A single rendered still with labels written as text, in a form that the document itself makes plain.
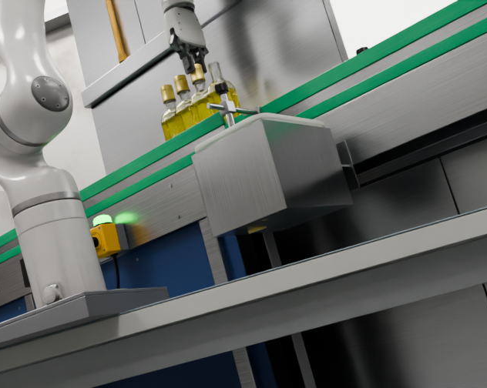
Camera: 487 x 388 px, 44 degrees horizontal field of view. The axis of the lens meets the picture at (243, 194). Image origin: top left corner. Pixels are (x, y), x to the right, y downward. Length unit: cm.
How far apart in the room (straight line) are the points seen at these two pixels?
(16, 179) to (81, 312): 33
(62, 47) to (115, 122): 285
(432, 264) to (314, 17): 81
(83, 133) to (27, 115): 348
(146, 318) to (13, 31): 60
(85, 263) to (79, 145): 352
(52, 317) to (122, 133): 119
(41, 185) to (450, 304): 87
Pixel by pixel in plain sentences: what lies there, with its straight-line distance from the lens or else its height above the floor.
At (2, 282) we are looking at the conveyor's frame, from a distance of 201.
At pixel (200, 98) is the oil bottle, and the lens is 153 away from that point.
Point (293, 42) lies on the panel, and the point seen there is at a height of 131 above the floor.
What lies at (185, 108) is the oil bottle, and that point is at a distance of 156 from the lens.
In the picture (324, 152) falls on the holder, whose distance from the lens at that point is 114.
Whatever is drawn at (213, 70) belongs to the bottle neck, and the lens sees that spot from 153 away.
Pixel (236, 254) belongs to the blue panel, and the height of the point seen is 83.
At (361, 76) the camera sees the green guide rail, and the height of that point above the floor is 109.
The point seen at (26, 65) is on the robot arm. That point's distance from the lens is 115.
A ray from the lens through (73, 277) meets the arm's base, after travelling 105.
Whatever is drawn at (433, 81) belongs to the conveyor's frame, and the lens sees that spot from 117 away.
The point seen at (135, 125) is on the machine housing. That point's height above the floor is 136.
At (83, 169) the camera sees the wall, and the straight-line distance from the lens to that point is 451.
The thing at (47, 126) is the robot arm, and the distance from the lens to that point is 111.
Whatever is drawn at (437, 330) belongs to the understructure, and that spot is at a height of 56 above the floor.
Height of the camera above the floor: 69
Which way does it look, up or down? 11 degrees up
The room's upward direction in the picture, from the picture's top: 15 degrees counter-clockwise
